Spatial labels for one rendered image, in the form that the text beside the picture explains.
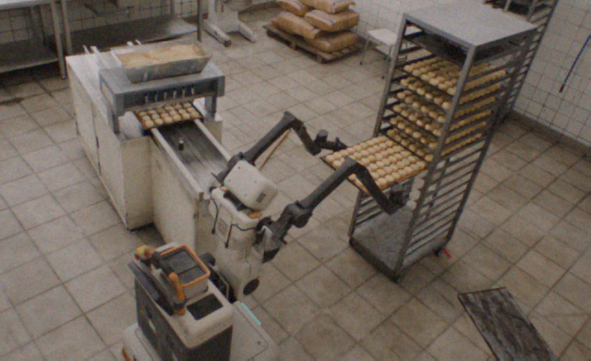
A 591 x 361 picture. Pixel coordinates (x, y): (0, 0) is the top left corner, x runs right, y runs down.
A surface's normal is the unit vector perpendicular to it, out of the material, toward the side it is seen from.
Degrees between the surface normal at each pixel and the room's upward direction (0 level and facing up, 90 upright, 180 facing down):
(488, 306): 0
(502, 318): 0
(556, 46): 90
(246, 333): 1
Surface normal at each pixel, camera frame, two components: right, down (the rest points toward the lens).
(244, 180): -0.47, -0.33
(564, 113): -0.72, 0.33
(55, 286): 0.12, -0.80
